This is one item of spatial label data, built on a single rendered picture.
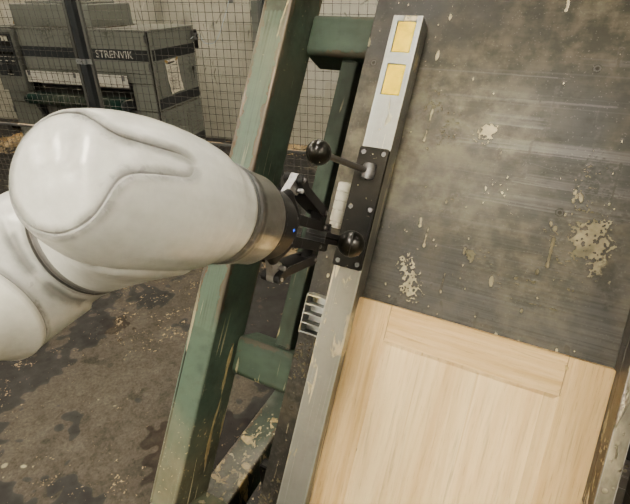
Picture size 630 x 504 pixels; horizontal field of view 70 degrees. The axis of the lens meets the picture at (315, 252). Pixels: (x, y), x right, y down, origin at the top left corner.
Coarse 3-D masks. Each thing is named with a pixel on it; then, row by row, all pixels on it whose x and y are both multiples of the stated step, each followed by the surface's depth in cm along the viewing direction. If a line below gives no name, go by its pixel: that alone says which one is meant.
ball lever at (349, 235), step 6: (342, 234) 62; (348, 234) 62; (354, 234) 62; (360, 234) 62; (342, 240) 62; (348, 240) 61; (354, 240) 61; (360, 240) 61; (342, 246) 62; (348, 246) 61; (354, 246) 61; (360, 246) 61; (342, 252) 62; (348, 252) 61; (354, 252) 61; (360, 252) 62
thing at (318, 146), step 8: (312, 144) 65; (320, 144) 65; (328, 144) 66; (312, 152) 65; (320, 152) 65; (328, 152) 65; (312, 160) 66; (320, 160) 65; (328, 160) 66; (336, 160) 68; (344, 160) 69; (352, 168) 71; (360, 168) 71; (368, 168) 72; (368, 176) 72
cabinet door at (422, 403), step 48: (384, 336) 73; (432, 336) 70; (480, 336) 68; (384, 384) 73; (432, 384) 70; (480, 384) 68; (528, 384) 65; (576, 384) 62; (336, 432) 76; (384, 432) 73; (432, 432) 70; (480, 432) 67; (528, 432) 65; (576, 432) 62; (336, 480) 75; (384, 480) 72; (432, 480) 69; (480, 480) 67; (528, 480) 64; (576, 480) 62
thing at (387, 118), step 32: (416, 32) 72; (384, 64) 74; (416, 64) 74; (384, 96) 74; (384, 128) 73; (384, 192) 75; (352, 288) 74; (352, 320) 75; (320, 352) 75; (320, 384) 75; (320, 416) 75; (320, 448) 75; (288, 480) 76
